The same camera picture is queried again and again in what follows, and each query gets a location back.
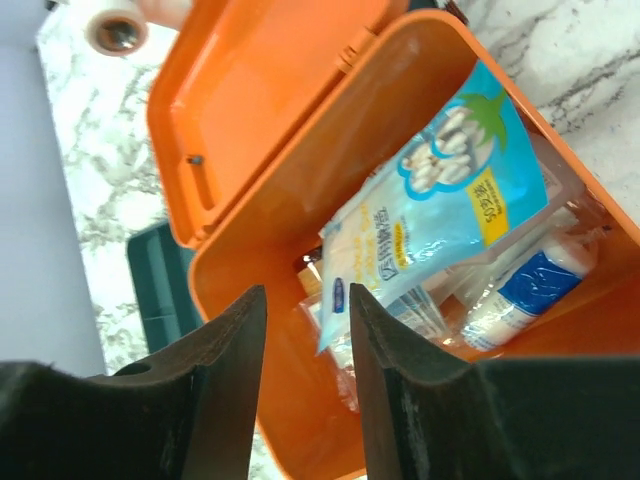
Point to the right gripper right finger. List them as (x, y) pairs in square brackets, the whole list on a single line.
[(427, 414)]

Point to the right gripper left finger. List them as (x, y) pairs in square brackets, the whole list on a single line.
[(185, 412)]

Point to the blue white wipe packet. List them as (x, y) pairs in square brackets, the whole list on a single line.
[(417, 310)]

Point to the brown medicine bottle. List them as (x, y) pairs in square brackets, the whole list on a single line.
[(309, 269)]

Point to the blue-labelled bandage roll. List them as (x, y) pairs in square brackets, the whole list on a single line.
[(556, 266)]

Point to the blue cotton swab bag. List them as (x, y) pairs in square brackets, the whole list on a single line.
[(464, 182)]

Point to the orange medicine kit box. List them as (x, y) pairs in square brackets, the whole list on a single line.
[(268, 115)]

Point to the teal divided tray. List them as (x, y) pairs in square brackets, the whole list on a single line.
[(159, 271)]

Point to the white PVC pipe frame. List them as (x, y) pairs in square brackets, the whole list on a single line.
[(120, 27)]

